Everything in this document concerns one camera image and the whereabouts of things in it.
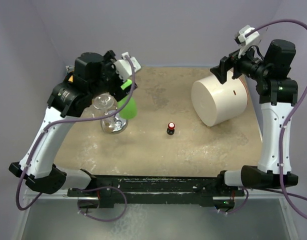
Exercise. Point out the clear wine glass front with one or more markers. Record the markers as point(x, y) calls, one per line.
point(104, 103)

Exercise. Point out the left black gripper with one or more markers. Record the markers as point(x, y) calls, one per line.
point(117, 92)

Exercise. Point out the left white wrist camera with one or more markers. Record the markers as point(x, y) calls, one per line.
point(123, 67)

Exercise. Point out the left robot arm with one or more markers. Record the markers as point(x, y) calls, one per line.
point(93, 75)

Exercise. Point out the green plastic wine glass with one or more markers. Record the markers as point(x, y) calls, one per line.
point(130, 110)

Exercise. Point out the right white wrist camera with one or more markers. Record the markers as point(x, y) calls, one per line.
point(244, 41)

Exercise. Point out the silver wire glass rack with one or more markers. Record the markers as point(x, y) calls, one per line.
point(116, 122)

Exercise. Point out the orange plastic wine glass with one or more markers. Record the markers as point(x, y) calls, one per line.
point(70, 79)

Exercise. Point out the white cylindrical container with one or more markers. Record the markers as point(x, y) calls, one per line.
point(215, 103)

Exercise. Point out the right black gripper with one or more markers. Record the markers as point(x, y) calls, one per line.
point(228, 62)

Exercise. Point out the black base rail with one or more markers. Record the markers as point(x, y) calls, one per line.
point(105, 191)

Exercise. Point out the small red capped bottle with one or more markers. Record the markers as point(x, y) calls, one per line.
point(170, 128)

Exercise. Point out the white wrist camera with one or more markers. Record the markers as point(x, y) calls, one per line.
point(244, 41)
point(123, 67)

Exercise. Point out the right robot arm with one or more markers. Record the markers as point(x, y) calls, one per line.
point(278, 96)

